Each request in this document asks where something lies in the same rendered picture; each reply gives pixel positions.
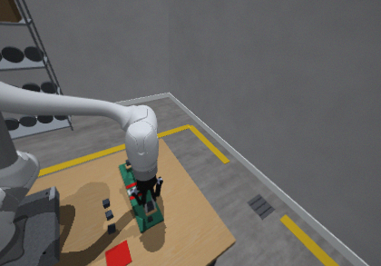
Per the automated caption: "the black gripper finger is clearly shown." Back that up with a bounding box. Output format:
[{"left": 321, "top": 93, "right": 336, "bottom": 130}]
[
  {"left": 130, "top": 186, "right": 148, "bottom": 212},
  {"left": 150, "top": 177, "right": 163, "bottom": 209}
]

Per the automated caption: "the red square plate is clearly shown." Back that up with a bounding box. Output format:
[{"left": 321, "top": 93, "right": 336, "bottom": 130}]
[{"left": 105, "top": 241, "right": 132, "bottom": 266}]

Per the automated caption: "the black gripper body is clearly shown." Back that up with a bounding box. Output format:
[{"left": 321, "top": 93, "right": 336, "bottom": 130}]
[{"left": 136, "top": 175, "right": 158, "bottom": 192}]

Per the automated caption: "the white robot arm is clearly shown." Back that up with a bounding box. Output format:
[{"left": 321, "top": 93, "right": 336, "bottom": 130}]
[{"left": 0, "top": 82, "right": 159, "bottom": 266}]

